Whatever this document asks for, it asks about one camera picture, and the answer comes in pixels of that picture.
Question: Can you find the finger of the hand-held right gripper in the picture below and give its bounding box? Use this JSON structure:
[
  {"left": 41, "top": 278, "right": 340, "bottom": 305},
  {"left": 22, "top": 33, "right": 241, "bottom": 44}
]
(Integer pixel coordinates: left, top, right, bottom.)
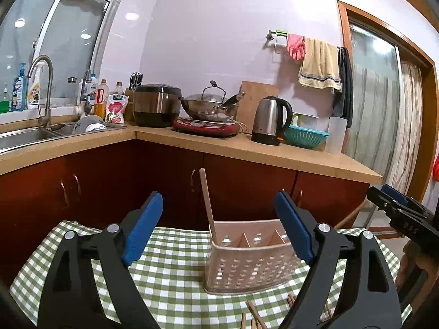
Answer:
[{"left": 366, "top": 184, "right": 431, "bottom": 220}]

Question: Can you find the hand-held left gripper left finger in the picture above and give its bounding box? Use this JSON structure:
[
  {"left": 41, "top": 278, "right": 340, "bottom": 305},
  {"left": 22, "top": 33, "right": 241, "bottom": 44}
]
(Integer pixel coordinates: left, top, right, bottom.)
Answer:
[{"left": 38, "top": 192, "right": 164, "bottom": 329}]

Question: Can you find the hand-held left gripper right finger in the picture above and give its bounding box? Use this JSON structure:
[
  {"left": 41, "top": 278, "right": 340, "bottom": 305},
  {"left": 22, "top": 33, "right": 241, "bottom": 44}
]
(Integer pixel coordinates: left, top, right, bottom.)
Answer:
[{"left": 273, "top": 191, "right": 402, "bottom": 329}]

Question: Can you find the beige perforated utensil holder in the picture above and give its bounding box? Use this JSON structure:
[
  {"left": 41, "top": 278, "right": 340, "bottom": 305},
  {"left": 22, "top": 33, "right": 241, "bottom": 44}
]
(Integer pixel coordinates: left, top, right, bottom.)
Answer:
[{"left": 205, "top": 219, "right": 306, "bottom": 294}]

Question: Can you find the pale wooden chopstick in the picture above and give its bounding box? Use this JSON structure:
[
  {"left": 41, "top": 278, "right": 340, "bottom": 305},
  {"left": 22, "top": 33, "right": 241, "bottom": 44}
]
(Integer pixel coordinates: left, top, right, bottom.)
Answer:
[{"left": 200, "top": 168, "right": 217, "bottom": 244}]

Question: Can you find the person's right hand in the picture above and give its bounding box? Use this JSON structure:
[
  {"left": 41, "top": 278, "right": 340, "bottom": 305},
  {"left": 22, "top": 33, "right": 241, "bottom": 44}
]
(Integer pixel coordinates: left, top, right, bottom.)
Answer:
[{"left": 395, "top": 242, "right": 433, "bottom": 292}]

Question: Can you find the wooden chair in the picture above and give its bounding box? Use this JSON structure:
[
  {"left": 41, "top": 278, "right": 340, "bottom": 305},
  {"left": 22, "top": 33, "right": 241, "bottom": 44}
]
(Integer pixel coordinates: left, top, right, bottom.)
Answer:
[{"left": 334, "top": 202, "right": 367, "bottom": 229}]

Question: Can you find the green checked tablecloth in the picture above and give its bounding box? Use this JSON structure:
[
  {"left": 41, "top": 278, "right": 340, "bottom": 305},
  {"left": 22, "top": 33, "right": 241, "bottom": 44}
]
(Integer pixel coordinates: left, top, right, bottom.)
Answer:
[{"left": 10, "top": 220, "right": 414, "bottom": 329}]

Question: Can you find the red-brown kitchen cabinet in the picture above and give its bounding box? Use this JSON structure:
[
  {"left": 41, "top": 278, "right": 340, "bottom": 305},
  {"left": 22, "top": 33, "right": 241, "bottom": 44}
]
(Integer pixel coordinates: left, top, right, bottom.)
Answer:
[{"left": 0, "top": 139, "right": 371, "bottom": 288}]

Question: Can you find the white translucent container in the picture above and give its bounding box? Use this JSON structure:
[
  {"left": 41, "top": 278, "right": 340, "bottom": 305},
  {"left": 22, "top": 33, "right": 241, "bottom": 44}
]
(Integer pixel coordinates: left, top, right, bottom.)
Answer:
[{"left": 325, "top": 117, "right": 348, "bottom": 154}]

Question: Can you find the striped curtain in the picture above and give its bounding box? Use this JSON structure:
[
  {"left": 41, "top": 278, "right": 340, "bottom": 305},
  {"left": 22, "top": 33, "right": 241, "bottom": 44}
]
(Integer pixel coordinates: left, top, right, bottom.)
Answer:
[{"left": 346, "top": 24, "right": 424, "bottom": 196}]

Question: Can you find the teal plastic colander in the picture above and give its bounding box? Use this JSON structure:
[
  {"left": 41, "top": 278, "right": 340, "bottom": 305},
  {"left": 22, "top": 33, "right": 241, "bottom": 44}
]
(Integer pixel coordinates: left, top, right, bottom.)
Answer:
[{"left": 283, "top": 125, "right": 330, "bottom": 150}]

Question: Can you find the beige kitchen countertop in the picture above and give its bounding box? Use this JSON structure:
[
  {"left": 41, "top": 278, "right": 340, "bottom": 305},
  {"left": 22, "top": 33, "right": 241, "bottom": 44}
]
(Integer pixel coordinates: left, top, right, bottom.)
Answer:
[{"left": 0, "top": 123, "right": 383, "bottom": 185}]

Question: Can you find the steel electric kettle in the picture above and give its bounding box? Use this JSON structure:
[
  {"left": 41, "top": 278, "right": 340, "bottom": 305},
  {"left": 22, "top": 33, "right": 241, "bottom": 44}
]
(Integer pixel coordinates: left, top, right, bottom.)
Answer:
[{"left": 251, "top": 96, "right": 293, "bottom": 146}]

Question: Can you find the dark hanging cloth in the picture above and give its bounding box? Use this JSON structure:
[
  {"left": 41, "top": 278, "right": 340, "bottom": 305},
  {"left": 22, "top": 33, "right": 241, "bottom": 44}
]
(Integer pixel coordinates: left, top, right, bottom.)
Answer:
[{"left": 332, "top": 47, "right": 354, "bottom": 128}]

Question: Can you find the red induction cooker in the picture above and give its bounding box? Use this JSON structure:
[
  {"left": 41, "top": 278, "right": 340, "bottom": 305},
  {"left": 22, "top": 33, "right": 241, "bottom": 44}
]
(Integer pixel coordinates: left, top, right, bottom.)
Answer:
[{"left": 171, "top": 117, "right": 240, "bottom": 138}]

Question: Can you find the pink and white bag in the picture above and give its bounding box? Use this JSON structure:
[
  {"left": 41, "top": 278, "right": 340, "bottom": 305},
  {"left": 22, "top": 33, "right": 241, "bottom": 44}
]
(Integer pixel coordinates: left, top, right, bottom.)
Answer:
[{"left": 106, "top": 94, "right": 129, "bottom": 124}]

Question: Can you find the dark rice cooker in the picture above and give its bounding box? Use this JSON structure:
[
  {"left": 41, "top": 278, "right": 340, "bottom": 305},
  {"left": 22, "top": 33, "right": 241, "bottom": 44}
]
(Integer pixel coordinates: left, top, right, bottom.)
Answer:
[{"left": 133, "top": 84, "right": 182, "bottom": 128}]

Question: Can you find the steel wok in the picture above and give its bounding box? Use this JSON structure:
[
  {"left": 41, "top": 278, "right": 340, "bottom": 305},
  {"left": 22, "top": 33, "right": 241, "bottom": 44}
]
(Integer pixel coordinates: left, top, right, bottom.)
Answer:
[{"left": 180, "top": 92, "right": 246, "bottom": 121}]

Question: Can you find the yellow oil bottle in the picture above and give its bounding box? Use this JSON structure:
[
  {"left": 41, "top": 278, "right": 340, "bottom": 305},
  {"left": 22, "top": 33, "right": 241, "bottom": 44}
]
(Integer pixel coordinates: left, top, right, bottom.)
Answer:
[{"left": 93, "top": 79, "right": 108, "bottom": 120}]

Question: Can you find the wooden cutting board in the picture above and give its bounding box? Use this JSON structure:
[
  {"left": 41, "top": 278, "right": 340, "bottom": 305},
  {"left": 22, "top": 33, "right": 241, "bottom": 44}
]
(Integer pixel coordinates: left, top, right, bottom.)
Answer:
[{"left": 236, "top": 81, "right": 279, "bottom": 131}]

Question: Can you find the steel wok lid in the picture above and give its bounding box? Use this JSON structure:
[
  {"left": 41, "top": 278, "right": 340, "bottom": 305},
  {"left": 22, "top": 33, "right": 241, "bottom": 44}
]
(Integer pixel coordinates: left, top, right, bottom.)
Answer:
[{"left": 185, "top": 80, "right": 227, "bottom": 110}]

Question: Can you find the white bottle with blue cap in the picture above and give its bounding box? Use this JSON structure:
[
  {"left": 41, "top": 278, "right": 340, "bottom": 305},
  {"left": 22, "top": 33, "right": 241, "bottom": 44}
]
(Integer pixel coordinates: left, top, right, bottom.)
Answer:
[{"left": 87, "top": 73, "right": 100, "bottom": 101}]

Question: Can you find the yellow striped towel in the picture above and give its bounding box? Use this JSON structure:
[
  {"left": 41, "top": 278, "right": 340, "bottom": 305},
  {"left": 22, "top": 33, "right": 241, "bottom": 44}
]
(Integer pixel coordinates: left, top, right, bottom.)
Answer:
[{"left": 298, "top": 38, "right": 343, "bottom": 92}]

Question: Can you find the steel kitchen sink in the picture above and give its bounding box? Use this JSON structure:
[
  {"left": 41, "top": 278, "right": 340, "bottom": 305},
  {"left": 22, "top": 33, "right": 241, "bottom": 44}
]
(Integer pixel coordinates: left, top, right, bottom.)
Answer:
[{"left": 0, "top": 123, "right": 127, "bottom": 153}]

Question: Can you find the small chrome tap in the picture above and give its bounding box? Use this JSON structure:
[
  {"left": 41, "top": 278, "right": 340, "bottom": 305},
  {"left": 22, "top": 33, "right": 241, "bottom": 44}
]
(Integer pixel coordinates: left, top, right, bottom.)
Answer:
[{"left": 74, "top": 69, "right": 93, "bottom": 115}]

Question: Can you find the chrome kitchen faucet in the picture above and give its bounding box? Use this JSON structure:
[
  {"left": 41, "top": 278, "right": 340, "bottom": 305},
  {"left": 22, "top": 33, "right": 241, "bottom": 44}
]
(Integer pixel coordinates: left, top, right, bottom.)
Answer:
[{"left": 27, "top": 55, "right": 55, "bottom": 129}]

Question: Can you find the white spray bottle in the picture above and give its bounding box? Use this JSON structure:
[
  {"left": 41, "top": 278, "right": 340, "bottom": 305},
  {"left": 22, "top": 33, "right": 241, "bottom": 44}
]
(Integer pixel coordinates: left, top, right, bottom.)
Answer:
[{"left": 27, "top": 63, "right": 47, "bottom": 108}]

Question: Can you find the pink rubber glove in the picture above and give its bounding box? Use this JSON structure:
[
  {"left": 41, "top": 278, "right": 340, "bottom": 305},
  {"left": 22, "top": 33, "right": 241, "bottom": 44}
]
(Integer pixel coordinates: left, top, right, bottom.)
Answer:
[{"left": 287, "top": 34, "right": 307, "bottom": 61}]

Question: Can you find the blue dish soap bottle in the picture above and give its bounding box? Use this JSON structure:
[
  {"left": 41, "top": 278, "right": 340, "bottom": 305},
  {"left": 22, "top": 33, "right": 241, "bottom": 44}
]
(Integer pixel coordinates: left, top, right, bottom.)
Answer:
[{"left": 11, "top": 63, "right": 29, "bottom": 111}]

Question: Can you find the aluminium sliding window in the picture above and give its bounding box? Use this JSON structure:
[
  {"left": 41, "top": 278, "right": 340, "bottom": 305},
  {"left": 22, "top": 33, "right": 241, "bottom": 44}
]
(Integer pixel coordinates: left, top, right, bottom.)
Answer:
[{"left": 0, "top": 0, "right": 126, "bottom": 124}]

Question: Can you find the white mug with green handle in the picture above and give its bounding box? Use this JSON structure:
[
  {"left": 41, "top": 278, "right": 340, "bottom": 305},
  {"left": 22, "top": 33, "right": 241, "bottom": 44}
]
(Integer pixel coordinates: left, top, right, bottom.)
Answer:
[{"left": 291, "top": 112, "right": 319, "bottom": 128}]

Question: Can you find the wooden door frame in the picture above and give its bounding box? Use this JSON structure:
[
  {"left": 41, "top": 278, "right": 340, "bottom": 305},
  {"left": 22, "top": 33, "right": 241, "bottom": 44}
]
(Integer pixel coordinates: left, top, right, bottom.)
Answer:
[{"left": 337, "top": 0, "right": 439, "bottom": 220}]

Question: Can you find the chrome towel rail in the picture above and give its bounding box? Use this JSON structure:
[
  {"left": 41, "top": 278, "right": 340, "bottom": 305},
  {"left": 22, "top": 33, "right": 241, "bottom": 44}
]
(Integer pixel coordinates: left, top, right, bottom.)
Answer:
[{"left": 266, "top": 30, "right": 344, "bottom": 53}]

